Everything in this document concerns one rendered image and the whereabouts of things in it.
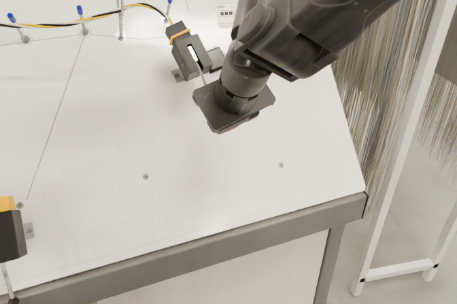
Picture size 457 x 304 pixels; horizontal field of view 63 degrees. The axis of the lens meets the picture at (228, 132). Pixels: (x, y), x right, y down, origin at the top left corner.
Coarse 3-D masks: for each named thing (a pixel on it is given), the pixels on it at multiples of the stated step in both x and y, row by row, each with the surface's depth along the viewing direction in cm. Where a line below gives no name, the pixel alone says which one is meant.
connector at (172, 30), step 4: (172, 24) 60; (176, 24) 60; (180, 24) 61; (184, 24) 61; (168, 28) 60; (172, 28) 60; (176, 28) 60; (180, 28) 60; (184, 28) 61; (168, 32) 60; (172, 32) 60; (176, 32) 60; (188, 32) 61; (168, 36) 61; (180, 36) 60; (184, 36) 60; (188, 36) 60; (176, 40) 60; (172, 44) 61
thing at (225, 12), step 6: (216, 6) 72; (222, 6) 72; (228, 6) 72; (234, 6) 72; (216, 12) 71; (222, 12) 72; (228, 12) 72; (234, 12) 72; (222, 18) 71; (228, 18) 72; (222, 24) 71; (228, 24) 71
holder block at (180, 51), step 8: (184, 40) 59; (192, 40) 59; (200, 40) 60; (176, 48) 59; (184, 48) 59; (192, 48) 60; (200, 48) 59; (176, 56) 61; (184, 56) 58; (192, 56) 59; (200, 56) 59; (208, 56) 59; (184, 64) 58; (192, 64) 59; (200, 64) 60; (208, 64) 59; (184, 72) 60; (192, 72) 58
